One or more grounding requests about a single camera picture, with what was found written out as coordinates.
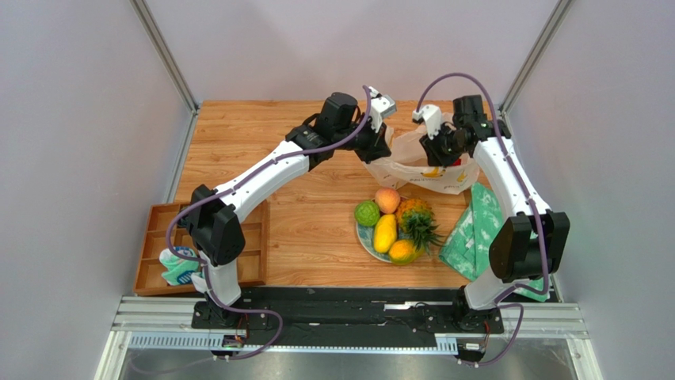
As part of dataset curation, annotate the yellow green fake mango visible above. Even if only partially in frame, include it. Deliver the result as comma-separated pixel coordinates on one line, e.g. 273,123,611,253
387,239,424,265

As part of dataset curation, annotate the green bumpy fake fruit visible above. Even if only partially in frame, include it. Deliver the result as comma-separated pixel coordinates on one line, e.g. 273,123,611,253
353,200,380,227

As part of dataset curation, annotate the red and teal floral plate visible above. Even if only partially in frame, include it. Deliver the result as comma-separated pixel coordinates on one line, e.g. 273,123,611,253
356,222,391,264

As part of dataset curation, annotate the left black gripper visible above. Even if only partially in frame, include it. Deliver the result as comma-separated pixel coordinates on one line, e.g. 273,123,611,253
334,114,391,165

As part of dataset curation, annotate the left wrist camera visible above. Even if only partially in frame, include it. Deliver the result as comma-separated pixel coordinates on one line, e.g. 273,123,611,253
368,86,397,133

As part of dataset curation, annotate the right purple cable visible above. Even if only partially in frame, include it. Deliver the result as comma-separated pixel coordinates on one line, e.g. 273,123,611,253
414,72,551,368

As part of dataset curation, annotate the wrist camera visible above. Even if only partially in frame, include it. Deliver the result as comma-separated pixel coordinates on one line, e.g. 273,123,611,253
368,86,397,133
412,104,444,140

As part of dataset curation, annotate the yellow fake fruit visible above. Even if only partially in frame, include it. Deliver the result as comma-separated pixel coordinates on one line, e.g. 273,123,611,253
373,214,398,253

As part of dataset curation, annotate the fake peach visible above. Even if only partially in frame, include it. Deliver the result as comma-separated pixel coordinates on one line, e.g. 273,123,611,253
373,188,401,214

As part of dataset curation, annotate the banana print plastic bag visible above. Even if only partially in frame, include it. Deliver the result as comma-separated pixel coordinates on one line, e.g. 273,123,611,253
364,123,480,195

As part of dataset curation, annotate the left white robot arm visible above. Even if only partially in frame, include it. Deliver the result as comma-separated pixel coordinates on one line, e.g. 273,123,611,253
178,87,397,311

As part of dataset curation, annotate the fake pineapple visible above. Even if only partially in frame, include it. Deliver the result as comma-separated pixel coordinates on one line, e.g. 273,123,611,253
395,198,444,253

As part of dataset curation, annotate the purple cable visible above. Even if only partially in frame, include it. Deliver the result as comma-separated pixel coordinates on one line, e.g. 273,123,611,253
414,72,551,368
128,85,373,376

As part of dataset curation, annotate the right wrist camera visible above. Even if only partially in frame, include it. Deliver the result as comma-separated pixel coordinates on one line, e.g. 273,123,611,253
412,104,444,140

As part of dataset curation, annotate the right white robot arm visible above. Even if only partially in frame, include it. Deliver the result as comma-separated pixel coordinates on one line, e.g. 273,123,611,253
413,95,570,310

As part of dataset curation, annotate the wooden compartment tray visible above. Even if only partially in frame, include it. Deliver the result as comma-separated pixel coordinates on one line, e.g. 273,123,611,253
133,202,269,296

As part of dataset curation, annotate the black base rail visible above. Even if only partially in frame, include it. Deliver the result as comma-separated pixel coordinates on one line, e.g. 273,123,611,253
191,287,505,348

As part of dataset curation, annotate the green white tie-dye cloth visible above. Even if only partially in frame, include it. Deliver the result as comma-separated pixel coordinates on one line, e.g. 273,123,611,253
438,182,552,303

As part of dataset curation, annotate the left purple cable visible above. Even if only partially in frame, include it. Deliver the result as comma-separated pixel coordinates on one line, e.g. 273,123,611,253
128,85,373,376

